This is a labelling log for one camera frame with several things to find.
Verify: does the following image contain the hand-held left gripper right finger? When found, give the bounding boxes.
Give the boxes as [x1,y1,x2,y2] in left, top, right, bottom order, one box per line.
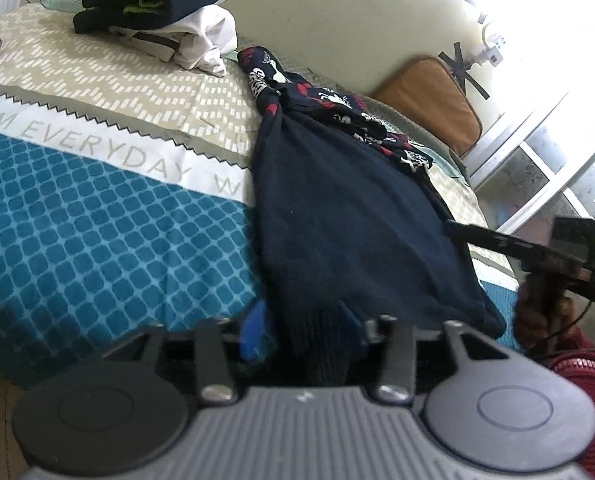
[336,300,514,404]

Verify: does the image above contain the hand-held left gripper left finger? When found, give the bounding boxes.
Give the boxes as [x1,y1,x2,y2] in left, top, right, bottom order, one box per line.
[102,302,269,407]

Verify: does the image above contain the white folded garment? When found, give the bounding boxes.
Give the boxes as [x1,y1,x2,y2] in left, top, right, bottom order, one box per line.
[110,6,239,79]

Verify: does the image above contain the black wall tape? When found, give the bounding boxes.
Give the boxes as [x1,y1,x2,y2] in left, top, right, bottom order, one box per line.
[437,41,491,102]
[449,0,489,27]

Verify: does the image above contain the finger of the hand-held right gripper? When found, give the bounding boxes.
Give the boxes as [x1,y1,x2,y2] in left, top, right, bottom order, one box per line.
[444,220,553,262]

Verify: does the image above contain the navy garment red white print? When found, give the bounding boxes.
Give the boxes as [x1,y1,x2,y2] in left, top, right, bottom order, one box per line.
[236,46,435,175]

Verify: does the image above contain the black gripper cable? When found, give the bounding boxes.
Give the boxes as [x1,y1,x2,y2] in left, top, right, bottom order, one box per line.
[536,294,594,350]

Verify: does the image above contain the person's right hand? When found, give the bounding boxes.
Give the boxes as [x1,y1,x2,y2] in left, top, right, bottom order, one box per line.
[514,275,576,352]

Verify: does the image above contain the person's right forearm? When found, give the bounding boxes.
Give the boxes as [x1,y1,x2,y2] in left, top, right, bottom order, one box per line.
[547,329,595,480]

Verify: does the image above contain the white window frame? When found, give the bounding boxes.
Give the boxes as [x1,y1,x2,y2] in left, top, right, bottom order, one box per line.
[461,87,595,233]

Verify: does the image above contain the white wall socket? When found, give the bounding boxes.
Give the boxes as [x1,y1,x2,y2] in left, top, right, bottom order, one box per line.
[481,30,509,67]

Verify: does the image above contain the dark navy garment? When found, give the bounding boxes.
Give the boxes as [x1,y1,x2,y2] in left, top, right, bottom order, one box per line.
[250,105,508,387]

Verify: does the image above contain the brown cushion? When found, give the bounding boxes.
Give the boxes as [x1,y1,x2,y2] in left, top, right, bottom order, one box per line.
[371,55,484,157]

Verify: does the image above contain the teal beige printed bedspread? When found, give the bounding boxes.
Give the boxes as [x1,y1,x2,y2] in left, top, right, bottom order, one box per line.
[0,0,524,387]

